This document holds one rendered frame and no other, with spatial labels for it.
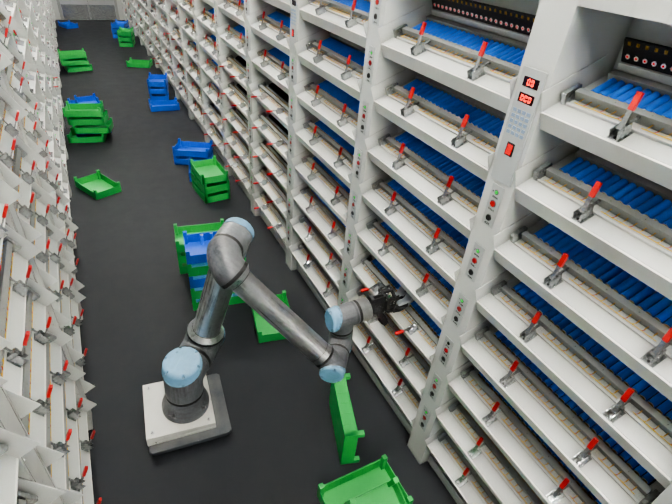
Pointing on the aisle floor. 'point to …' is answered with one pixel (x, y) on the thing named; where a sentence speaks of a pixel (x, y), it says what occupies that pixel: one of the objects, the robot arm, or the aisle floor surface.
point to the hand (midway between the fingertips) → (410, 297)
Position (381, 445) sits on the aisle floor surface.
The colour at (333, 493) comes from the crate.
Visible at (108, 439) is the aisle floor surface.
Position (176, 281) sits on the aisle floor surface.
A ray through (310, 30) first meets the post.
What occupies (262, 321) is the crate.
